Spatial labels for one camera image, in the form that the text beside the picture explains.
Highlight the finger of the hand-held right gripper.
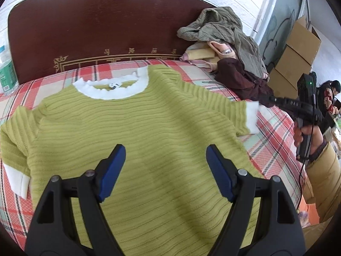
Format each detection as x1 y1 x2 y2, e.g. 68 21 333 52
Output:
267 95 297 112

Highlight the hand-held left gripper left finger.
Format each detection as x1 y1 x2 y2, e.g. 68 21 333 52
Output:
25 144 126 256

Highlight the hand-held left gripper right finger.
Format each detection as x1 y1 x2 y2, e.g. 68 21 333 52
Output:
206 144 307 256

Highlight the green knit sweater white trim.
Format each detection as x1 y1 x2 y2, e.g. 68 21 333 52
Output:
0 65 267 252

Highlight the person's right forearm tan sleeve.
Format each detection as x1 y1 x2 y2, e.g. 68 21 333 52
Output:
306 140 341 223

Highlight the person's right hand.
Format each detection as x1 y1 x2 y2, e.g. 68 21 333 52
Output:
293 121 325 156

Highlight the large cardboard box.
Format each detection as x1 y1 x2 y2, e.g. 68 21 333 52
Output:
268 45 313 100

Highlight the dark maroon garment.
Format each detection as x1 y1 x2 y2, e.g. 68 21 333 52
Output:
210 58 276 108

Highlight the red plaid bed sheet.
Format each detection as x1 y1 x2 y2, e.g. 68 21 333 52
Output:
0 59 309 246

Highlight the small cardboard box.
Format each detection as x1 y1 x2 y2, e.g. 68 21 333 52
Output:
286 15 322 65

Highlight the pink garment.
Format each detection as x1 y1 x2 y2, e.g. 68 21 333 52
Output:
179 41 269 80

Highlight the olive grey ribbed garment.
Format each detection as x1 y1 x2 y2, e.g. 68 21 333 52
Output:
177 7 268 78

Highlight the cream folded cloth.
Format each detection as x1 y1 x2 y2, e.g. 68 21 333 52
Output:
184 44 217 60

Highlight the person's tan trouser leg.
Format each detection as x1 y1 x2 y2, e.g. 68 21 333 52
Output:
303 217 335 250

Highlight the dark red wooden headboard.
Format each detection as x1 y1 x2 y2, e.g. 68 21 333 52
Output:
7 0 222 85

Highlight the plastic water bottle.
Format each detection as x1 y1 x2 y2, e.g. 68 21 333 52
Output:
0 43 20 94

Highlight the grey cartoon wall panel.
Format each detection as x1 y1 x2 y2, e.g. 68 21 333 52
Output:
257 0 305 71

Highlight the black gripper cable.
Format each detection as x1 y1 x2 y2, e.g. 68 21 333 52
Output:
296 161 307 211

